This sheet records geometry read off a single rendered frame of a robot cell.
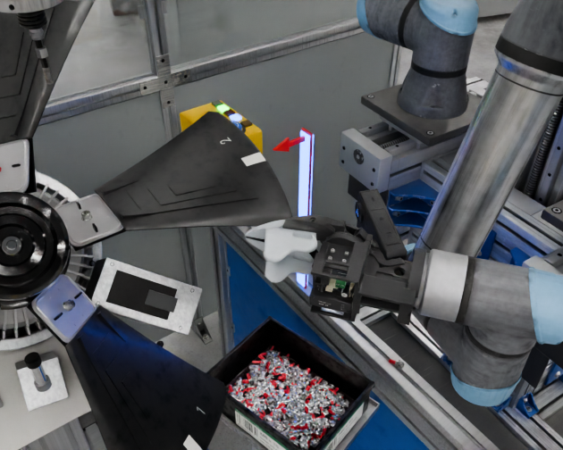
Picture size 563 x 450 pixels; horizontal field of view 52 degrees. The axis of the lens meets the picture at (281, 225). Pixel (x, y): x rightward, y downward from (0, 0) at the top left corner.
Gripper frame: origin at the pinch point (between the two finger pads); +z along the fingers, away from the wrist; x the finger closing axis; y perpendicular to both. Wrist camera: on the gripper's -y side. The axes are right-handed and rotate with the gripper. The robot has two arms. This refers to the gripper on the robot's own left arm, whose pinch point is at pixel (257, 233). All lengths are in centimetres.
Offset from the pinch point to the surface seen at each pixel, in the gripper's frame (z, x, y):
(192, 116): 29, 15, -41
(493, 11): -41, 153, -418
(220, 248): 25, 49, -37
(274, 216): 0.2, 3.5, -6.8
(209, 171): 10.2, -0.1, -9.3
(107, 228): 17.8, -0.7, 4.9
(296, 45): 26, 31, -104
